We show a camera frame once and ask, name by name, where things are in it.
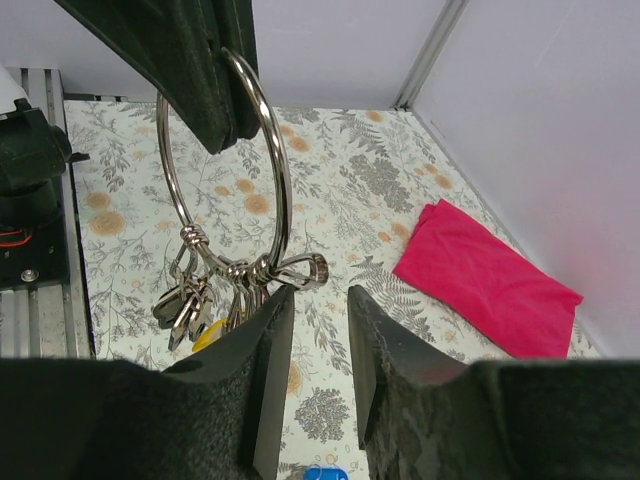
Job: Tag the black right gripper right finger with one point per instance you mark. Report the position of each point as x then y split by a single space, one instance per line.
421 414

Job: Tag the black head silver key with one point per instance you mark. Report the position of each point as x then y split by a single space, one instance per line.
185 312

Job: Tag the yellow key tag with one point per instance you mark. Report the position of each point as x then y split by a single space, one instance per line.
211 334

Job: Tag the floral table mat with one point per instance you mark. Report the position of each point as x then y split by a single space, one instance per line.
360 180

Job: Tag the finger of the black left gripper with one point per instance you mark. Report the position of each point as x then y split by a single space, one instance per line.
237 70
168 43

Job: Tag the blue key tag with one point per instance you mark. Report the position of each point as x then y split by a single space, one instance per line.
324 473

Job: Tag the aluminium front rail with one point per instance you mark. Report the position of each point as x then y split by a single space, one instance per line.
44 303

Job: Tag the folded pink cloth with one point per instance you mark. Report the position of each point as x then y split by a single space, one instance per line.
454 259

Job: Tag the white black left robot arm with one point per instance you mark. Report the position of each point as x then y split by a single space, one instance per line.
178 47

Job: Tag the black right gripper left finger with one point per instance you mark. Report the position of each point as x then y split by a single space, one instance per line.
217 414

